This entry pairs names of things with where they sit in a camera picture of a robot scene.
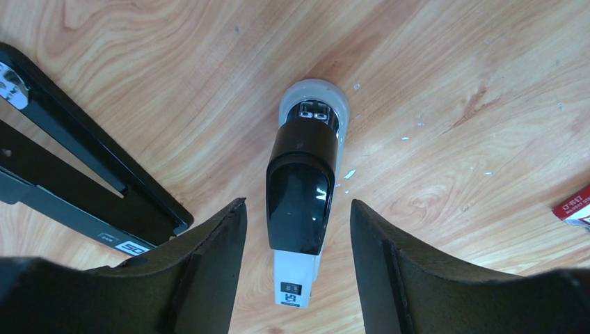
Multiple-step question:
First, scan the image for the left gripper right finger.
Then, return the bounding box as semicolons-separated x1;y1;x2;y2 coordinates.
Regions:
350;199;589;333

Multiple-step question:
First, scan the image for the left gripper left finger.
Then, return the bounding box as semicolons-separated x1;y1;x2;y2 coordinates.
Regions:
1;198;247;333

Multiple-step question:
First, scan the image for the grey and black stapler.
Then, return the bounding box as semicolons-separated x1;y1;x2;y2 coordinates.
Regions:
266;79;350;308

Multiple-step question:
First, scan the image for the red white staple box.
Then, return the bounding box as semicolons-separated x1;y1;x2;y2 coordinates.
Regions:
552;185;590;228

